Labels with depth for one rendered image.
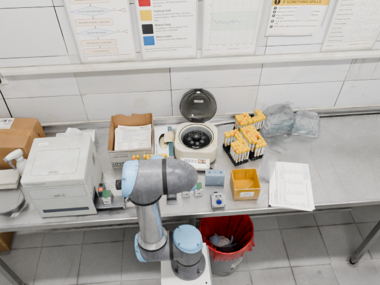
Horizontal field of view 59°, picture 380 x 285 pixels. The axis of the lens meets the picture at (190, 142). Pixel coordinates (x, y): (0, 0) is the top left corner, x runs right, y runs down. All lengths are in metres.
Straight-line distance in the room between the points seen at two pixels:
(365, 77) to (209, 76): 0.94
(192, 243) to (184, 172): 0.40
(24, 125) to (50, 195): 0.55
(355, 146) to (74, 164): 1.59
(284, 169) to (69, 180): 1.12
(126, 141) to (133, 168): 0.95
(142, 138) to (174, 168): 0.97
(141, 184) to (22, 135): 1.12
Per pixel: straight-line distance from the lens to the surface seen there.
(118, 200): 1.78
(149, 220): 1.22
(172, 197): 1.76
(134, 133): 2.04
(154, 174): 1.04
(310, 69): 2.11
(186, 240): 1.38
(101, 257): 2.68
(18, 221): 1.92
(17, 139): 2.04
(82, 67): 1.91
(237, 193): 1.75
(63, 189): 1.65
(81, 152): 1.67
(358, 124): 2.41
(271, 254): 2.68
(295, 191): 1.88
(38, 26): 1.87
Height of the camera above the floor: 2.37
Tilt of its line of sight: 47 degrees down
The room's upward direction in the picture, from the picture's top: straight up
